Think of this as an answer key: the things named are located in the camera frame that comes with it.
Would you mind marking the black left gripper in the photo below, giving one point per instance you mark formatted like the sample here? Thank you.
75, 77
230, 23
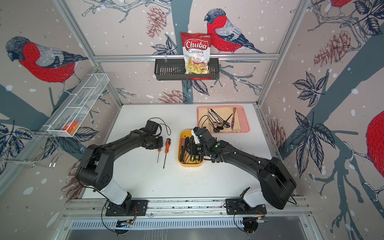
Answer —
160, 144

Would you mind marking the large orange black screwdriver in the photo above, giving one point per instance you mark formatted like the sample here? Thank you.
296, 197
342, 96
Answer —
168, 143

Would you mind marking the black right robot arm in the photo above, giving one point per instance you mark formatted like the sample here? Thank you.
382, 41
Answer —
277, 184

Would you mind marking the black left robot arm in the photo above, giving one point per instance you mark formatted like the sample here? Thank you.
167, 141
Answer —
96, 168

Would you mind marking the yellow plastic storage box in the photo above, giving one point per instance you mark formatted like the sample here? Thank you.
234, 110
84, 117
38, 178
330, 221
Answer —
185, 158

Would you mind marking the black spoon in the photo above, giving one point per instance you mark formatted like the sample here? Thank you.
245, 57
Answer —
213, 123

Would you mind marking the beige cloth on tray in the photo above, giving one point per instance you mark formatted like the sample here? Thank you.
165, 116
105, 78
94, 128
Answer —
223, 119

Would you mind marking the pink plastic tray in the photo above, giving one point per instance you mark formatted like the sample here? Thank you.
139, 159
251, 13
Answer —
223, 118

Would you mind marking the orange item in shelf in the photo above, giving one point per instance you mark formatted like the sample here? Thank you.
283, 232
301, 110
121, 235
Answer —
71, 127

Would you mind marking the Chuba cassava chips bag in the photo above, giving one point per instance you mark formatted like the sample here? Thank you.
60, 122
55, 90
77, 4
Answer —
196, 51

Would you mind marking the purple handled knife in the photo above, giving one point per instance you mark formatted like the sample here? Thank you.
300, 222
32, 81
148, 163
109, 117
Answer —
233, 118

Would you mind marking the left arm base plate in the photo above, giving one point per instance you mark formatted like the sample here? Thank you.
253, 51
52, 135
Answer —
128, 208

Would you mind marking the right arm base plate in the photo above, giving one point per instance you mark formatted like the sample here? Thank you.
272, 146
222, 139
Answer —
238, 206

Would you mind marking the black wire wall basket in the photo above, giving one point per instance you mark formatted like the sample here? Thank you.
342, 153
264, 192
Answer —
174, 70

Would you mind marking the white wire mesh shelf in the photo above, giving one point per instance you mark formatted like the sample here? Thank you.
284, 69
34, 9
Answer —
79, 103

